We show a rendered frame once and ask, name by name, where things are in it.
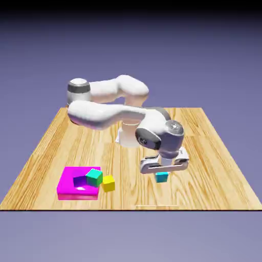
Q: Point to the small teal green cube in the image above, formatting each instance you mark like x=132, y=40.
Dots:
x=94, y=177

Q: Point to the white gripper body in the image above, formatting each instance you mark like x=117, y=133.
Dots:
x=161, y=168

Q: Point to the small yellow cube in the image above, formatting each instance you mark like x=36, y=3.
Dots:
x=108, y=183

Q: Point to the large magenta box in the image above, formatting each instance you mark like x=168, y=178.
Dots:
x=69, y=184

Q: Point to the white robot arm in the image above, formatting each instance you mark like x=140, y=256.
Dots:
x=98, y=114

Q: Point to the small cyan cube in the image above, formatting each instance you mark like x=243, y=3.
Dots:
x=161, y=177

